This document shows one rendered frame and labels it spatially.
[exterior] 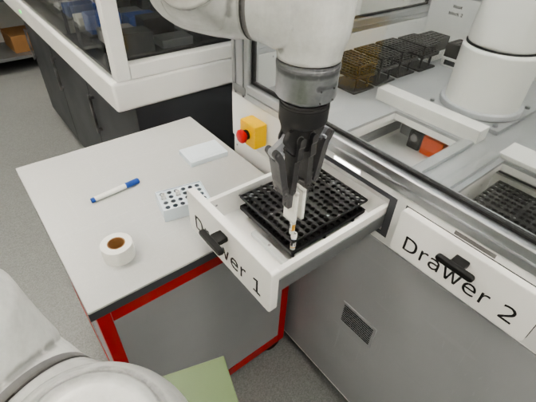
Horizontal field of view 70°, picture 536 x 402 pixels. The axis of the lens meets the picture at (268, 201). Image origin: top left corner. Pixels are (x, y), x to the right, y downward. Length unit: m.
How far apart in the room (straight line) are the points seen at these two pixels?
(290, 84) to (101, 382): 0.40
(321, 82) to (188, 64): 1.01
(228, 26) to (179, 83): 0.97
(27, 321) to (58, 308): 1.49
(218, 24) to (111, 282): 0.58
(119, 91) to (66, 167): 0.32
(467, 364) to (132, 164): 1.02
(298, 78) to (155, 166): 0.76
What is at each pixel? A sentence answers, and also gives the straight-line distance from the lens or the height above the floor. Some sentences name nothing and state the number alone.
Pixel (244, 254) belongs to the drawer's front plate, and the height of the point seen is 0.91.
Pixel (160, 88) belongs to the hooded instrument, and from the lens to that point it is 1.48.
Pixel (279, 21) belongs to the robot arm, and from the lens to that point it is 0.51.
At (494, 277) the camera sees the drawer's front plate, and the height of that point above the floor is 0.91.
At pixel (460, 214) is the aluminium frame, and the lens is 0.78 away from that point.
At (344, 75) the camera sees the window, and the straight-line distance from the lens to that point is 0.87.
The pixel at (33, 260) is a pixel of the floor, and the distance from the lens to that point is 2.17.
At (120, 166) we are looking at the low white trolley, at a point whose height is 0.76.
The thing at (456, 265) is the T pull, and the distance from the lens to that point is 0.78.
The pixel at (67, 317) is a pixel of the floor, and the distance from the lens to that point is 1.88.
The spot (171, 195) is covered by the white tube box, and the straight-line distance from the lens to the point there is 1.04.
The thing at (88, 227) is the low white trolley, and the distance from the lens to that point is 1.05.
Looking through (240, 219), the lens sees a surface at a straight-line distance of 0.88.
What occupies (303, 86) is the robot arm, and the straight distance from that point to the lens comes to 0.53.
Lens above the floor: 1.43
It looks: 39 degrees down
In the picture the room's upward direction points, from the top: 3 degrees clockwise
